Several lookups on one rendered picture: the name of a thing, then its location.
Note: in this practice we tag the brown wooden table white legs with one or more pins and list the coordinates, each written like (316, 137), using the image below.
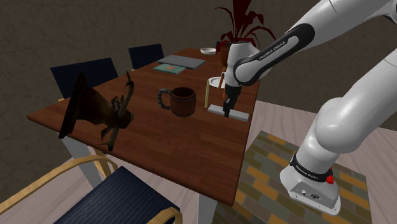
(173, 145)

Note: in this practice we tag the patterned brick robot stand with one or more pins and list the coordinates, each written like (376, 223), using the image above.
(263, 173)

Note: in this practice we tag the thin orange stick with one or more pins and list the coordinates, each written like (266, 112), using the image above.
(220, 80)

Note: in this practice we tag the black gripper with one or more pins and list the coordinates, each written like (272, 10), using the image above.
(233, 91)

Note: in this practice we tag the grey base stand tan post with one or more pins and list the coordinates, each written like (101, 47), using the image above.
(238, 115)

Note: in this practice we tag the teal book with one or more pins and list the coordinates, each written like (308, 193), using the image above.
(169, 69)

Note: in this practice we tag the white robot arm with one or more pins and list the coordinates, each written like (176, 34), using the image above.
(347, 102)

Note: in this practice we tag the white plate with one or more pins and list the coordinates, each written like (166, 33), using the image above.
(214, 83)

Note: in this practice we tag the grey closed laptop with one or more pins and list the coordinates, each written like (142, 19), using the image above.
(183, 61)

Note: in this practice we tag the dark blue chair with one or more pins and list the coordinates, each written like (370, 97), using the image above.
(83, 74)
(145, 56)

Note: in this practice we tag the white bowl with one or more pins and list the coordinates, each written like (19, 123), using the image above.
(208, 51)

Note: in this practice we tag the dark horned animal head mount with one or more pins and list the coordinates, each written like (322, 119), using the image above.
(93, 108)

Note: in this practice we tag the dark blue chair tan arms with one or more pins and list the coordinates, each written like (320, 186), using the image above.
(121, 198)

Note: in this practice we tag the red leaf potted plant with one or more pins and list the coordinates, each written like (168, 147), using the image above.
(242, 21)

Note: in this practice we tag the brown wooden mug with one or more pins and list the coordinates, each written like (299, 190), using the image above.
(183, 104)

